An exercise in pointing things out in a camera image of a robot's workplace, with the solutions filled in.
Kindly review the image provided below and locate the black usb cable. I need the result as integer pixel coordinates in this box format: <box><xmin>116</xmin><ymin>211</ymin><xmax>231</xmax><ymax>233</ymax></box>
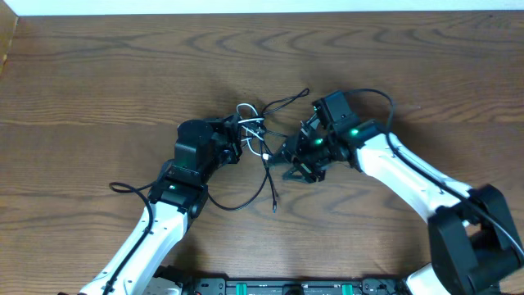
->
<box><xmin>245</xmin><ymin>122</ymin><xmax>290</xmax><ymax>214</ymax></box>

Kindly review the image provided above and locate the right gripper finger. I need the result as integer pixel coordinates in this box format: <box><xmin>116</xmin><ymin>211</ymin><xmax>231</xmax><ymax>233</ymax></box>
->
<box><xmin>282</xmin><ymin>166</ymin><xmax>319</xmax><ymax>184</ymax></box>
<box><xmin>268</xmin><ymin>141</ymin><xmax>296</xmax><ymax>166</ymax></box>

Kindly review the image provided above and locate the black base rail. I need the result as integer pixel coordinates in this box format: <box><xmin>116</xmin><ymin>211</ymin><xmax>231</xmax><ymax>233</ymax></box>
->
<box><xmin>155</xmin><ymin>265</ymin><xmax>414</xmax><ymax>295</ymax></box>

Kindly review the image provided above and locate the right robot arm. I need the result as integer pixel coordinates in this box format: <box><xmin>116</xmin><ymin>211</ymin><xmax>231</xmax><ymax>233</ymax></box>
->
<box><xmin>269</xmin><ymin>91</ymin><xmax>523</xmax><ymax>294</ymax></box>

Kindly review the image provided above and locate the right camera cable black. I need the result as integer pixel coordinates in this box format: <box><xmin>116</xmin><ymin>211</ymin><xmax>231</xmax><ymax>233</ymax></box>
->
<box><xmin>346</xmin><ymin>88</ymin><xmax>523</xmax><ymax>260</ymax></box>

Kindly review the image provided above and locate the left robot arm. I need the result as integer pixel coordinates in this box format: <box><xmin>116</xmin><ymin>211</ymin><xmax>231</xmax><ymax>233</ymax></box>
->
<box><xmin>80</xmin><ymin>114</ymin><xmax>242</xmax><ymax>294</ymax></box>

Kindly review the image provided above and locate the left camera cable black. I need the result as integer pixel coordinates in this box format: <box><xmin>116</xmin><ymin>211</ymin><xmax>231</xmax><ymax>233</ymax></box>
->
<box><xmin>97</xmin><ymin>163</ymin><xmax>169</xmax><ymax>294</ymax></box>

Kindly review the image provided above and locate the white usb cable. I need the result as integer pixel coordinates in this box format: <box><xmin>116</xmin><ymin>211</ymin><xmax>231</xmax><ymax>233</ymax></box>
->
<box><xmin>235</xmin><ymin>102</ymin><xmax>271</xmax><ymax>161</ymax></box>

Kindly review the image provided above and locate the camera cable black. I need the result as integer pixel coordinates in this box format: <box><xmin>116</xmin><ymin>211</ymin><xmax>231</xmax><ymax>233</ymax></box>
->
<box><xmin>97</xmin><ymin>163</ymin><xmax>169</xmax><ymax>294</ymax></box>
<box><xmin>346</xmin><ymin>88</ymin><xmax>523</xmax><ymax>260</ymax></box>

